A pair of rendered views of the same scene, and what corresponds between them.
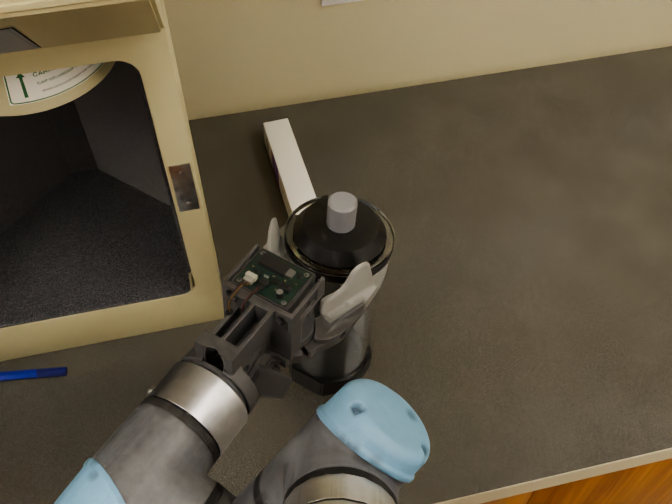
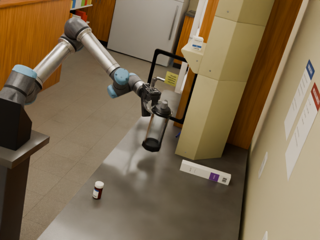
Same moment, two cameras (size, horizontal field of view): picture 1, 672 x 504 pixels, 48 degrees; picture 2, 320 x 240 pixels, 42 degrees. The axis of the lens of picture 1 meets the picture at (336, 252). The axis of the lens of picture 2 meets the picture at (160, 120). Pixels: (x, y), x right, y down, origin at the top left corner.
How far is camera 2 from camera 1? 2.15 m
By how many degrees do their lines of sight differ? 84
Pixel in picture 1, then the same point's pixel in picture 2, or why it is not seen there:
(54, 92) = not seen: hidden behind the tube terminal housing
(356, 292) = (149, 106)
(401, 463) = (116, 70)
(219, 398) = (139, 84)
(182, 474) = (132, 80)
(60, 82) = not seen: hidden behind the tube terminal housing
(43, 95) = not seen: hidden behind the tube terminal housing
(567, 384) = (117, 175)
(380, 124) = (225, 200)
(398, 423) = (121, 73)
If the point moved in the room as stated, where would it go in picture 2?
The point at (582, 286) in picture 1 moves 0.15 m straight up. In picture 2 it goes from (139, 194) to (147, 165)
